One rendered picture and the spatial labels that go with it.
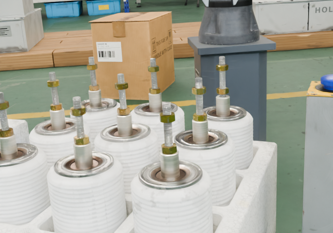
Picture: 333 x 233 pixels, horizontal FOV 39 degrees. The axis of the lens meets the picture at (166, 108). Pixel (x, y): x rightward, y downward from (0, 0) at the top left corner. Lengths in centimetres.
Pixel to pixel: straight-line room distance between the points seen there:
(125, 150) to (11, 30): 202
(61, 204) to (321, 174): 35
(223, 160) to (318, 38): 213
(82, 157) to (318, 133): 32
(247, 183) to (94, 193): 23
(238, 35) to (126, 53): 72
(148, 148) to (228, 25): 52
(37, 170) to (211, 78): 59
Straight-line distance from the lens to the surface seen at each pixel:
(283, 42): 265
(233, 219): 60
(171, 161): 54
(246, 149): 75
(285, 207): 100
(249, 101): 115
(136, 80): 177
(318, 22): 279
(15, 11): 268
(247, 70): 113
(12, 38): 264
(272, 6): 268
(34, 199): 66
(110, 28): 177
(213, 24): 114
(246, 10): 114
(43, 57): 255
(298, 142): 134
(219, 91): 75
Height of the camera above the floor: 49
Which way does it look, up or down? 17 degrees down
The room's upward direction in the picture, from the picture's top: 3 degrees counter-clockwise
